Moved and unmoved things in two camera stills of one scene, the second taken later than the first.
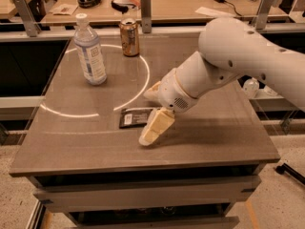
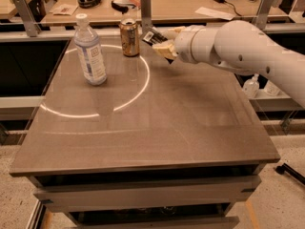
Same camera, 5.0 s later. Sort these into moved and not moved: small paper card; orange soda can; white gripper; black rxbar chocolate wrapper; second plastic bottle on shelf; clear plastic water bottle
Moved: black rxbar chocolate wrapper; white gripper
Not moved: second plastic bottle on shelf; clear plastic water bottle; small paper card; orange soda can
